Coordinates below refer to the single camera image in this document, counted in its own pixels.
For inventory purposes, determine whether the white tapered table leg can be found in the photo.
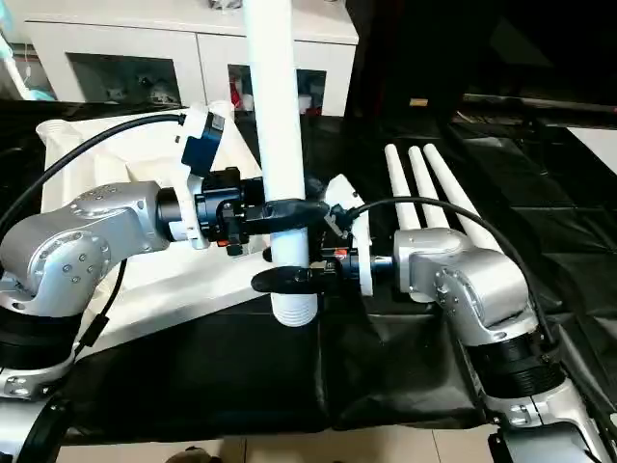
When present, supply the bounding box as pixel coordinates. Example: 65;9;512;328
422;142;503;253
407;143;452;231
384;143;428;233
239;0;319;328

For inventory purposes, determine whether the white plastic table top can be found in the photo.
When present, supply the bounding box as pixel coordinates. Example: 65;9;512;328
36;98;276;351

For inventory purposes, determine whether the black work mat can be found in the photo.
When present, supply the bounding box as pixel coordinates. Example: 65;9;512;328
0;95;617;433

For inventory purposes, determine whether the white sideboard cabinet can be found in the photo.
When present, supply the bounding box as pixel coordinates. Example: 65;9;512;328
23;0;361;117

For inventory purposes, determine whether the dark metal bar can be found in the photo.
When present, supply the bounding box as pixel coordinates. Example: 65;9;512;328
462;94;617;115

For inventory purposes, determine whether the teal white plastic object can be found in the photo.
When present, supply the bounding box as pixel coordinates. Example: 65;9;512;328
0;0;59;102

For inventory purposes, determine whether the white flat board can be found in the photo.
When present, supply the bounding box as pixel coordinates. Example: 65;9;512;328
563;125;617;189

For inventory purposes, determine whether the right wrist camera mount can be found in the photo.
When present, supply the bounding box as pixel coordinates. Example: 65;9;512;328
323;174;375;297

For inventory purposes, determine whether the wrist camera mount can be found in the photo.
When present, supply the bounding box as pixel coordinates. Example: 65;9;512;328
323;174;375;297
171;102;233;251

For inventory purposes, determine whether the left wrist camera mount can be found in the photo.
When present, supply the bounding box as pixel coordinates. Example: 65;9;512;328
171;102;233;251

